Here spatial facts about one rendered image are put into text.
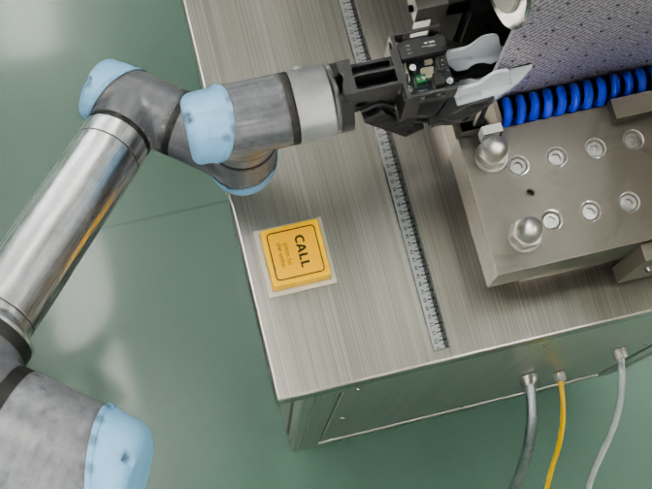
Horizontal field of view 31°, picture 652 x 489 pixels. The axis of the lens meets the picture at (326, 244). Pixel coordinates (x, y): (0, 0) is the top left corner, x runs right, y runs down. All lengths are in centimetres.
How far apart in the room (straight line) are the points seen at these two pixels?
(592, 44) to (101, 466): 65
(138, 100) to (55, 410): 37
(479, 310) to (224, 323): 97
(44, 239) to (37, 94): 131
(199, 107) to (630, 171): 48
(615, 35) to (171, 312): 126
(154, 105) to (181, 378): 107
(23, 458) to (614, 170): 69
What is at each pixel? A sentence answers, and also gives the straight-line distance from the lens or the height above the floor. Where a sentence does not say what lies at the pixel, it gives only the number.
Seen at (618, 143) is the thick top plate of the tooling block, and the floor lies 103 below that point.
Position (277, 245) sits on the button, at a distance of 135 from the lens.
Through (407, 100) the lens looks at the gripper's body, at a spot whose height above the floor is 117.
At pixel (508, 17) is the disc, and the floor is 122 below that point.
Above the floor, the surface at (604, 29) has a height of 116.
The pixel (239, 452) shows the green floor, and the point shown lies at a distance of 224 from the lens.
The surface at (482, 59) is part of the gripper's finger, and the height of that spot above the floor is 111.
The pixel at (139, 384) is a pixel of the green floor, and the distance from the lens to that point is 227.
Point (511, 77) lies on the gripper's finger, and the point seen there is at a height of 111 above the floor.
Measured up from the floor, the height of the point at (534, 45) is 116.
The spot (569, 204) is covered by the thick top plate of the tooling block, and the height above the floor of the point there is 103.
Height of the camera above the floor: 223
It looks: 75 degrees down
